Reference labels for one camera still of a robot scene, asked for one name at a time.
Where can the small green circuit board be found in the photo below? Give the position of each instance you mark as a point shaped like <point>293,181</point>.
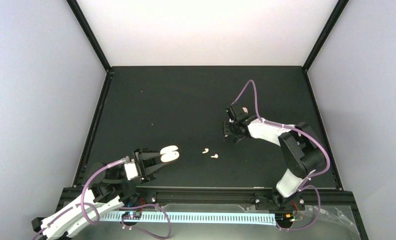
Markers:
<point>131,216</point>

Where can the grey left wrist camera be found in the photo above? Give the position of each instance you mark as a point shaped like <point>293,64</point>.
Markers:
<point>131,170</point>

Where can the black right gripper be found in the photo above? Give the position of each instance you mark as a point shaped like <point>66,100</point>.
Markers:
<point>226,131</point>

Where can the black right frame post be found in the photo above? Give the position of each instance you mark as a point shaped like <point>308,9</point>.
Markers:
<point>324,34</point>

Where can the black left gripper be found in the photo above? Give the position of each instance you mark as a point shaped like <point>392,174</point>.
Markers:
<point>146,174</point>

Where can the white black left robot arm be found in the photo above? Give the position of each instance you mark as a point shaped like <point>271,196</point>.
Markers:
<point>111,187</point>

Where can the black frame post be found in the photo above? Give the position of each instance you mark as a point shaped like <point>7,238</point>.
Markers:
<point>324,34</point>
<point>87,30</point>

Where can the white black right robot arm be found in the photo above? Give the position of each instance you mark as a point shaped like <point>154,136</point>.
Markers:
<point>301,150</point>

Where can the beige earbud charging case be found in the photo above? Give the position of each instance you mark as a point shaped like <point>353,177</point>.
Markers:
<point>169,153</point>

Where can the black left frame post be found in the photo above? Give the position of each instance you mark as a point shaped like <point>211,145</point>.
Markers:
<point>87,30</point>

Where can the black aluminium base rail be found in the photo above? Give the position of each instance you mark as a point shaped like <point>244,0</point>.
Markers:
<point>262,199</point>

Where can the light blue slotted cable duct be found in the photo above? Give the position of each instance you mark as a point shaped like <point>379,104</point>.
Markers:
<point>266,219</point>

